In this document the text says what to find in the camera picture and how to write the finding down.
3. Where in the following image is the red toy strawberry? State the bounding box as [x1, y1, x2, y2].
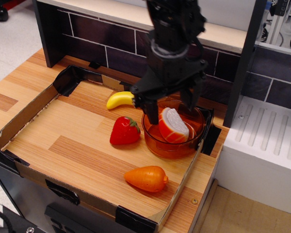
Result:
[110, 116, 141, 145]

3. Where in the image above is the cardboard fence with black tape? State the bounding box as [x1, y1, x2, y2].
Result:
[0, 65, 226, 233]

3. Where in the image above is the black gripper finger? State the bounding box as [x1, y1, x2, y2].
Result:
[180, 80, 203, 111]
[142, 99, 159, 125]

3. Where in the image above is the transparent orange plastic pot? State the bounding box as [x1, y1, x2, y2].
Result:
[142, 95, 206, 159]

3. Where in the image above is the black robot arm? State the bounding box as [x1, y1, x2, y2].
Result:
[130, 0, 208, 125]

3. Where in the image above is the yellow toy banana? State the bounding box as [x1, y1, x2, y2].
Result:
[106, 91, 134, 110]

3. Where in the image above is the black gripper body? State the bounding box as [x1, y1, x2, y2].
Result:
[130, 46, 208, 108]

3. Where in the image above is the dark grey vertical post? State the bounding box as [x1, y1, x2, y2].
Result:
[223, 0, 267, 128]

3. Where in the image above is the dark tiled backsplash panel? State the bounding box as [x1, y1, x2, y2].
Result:
[34, 0, 291, 109]

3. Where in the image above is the orange white toy sushi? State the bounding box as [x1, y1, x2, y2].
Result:
[159, 107, 190, 144]

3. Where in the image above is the white toy sink drainboard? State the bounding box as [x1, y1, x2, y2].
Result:
[215, 97, 291, 214]

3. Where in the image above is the light wooden shelf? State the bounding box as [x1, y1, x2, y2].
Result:
[39, 0, 247, 54]

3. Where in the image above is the orange toy carrot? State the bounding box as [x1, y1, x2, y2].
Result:
[124, 166, 169, 192]

